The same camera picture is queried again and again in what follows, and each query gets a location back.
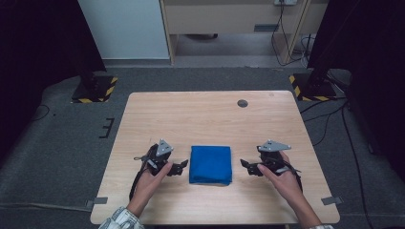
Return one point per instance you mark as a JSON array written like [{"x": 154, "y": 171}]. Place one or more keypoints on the grey round table grommet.
[{"x": 242, "y": 103}]

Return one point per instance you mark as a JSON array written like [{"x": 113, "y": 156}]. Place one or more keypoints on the person's left hand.
[{"x": 149, "y": 183}]

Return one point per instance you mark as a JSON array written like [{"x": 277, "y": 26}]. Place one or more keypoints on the person's right hand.
[{"x": 285, "y": 183}]

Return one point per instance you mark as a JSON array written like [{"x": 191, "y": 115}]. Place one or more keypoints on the black stand base yellow stripes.
[
  {"x": 313, "y": 90},
  {"x": 95, "y": 90}
]

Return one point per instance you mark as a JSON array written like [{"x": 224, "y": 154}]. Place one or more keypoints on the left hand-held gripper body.
[{"x": 159, "y": 157}]

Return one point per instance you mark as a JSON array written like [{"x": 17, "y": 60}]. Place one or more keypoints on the black curtain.
[
  {"x": 375, "y": 63},
  {"x": 38, "y": 47}
]

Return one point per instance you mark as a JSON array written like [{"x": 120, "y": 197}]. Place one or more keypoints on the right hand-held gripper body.
[{"x": 270, "y": 159}]

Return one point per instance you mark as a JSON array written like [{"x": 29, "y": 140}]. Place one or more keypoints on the white power strip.
[{"x": 285, "y": 2}]

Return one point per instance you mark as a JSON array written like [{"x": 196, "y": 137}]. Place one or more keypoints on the light wooden desk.
[{"x": 223, "y": 19}]

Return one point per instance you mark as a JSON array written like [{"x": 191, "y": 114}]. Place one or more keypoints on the white cabinet panel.
[{"x": 124, "y": 28}]

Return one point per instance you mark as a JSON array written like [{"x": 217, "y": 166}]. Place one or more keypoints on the blue cloth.
[{"x": 210, "y": 165}]

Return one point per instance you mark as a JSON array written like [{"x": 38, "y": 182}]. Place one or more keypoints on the grey tape strip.
[
  {"x": 98, "y": 201},
  {"x": 331, "y": 200}
]

